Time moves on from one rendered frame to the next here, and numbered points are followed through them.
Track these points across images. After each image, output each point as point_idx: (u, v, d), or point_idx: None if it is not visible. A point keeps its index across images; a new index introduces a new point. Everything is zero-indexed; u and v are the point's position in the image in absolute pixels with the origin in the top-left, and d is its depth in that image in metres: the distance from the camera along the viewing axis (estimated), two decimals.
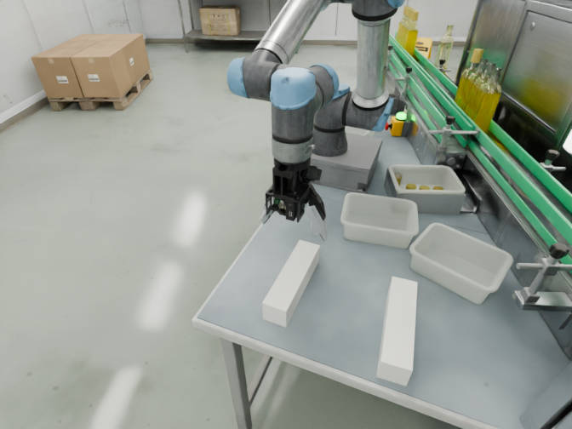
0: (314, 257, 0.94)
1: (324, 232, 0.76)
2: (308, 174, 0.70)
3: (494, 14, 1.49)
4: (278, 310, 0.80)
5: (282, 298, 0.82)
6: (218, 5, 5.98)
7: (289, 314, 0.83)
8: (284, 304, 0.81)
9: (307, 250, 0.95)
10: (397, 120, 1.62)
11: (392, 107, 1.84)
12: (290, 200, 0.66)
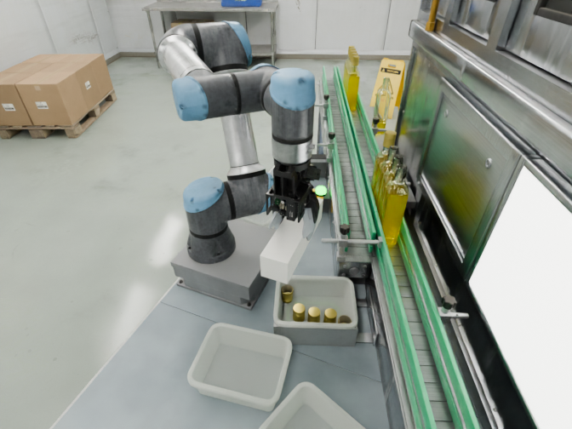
0: None
1: (311, 234, 0.78)
2: (308, 174, 0.70)
3: (422, 79, 1.27)
4: (278, 262, 0.70)
5: (282, 250, 0.72)
6: None
7: (291, 269, 0.74)
8: (285, 256, 0.71)
9: None
10: (317, 195, 1.40)
11: (322, 170, 1.62)
12: (291, 201, 0.66)
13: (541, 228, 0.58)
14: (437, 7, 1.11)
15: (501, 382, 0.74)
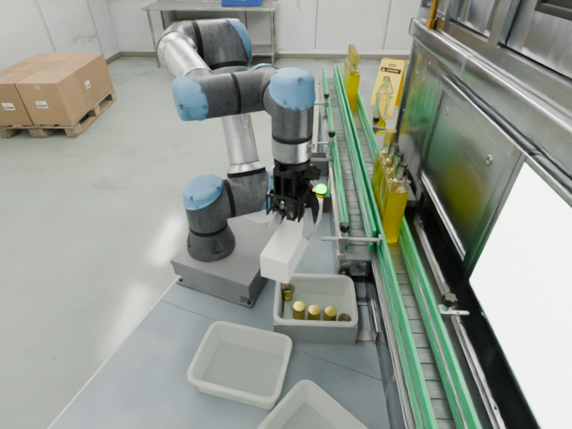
0: None
1: (311, 234, 0.78)
2: (308, 174, 0.70)
3: (423, 77, 1.27)
4: (278, 262, 0.70)
5: (282, 250, 0.72)
6: (191, 19, 5.76)
7: (291, 269, 0.74)
8: (285, 256, 0.71)
9: None
10: (317, 194, 1.40)
11: (322, 169, 1.62)
12: (291, 200, 0.66)
13: (542, 225, 0.57)
14: (437, 4, 1.11)
15: (502, 380, 0.74)
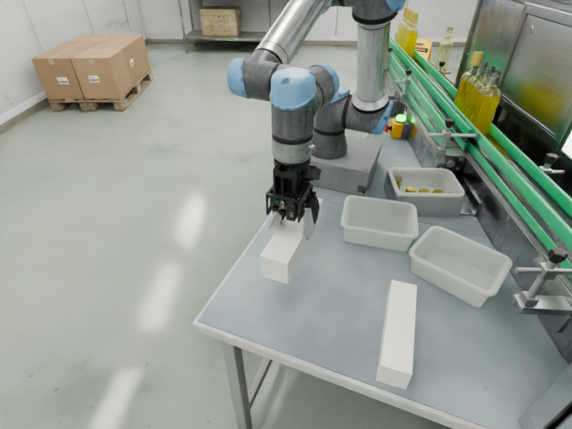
0: None
1: (311, 234, 0.78)
2: (308, 174, 0.70)
3: (494, 17, 1.50)
4: (278, 262, 0.70)
5: (282, 250, 0.72)
6: (218, 6, 5.99)
7: (291, 269, 0.74)
8: (285, 256, 0.71)
9: None
10: (397, 122, 1.62)
11: (392, 109, 1.85)
12: (291, 201, 0.66)
13: None
14: None
15: None
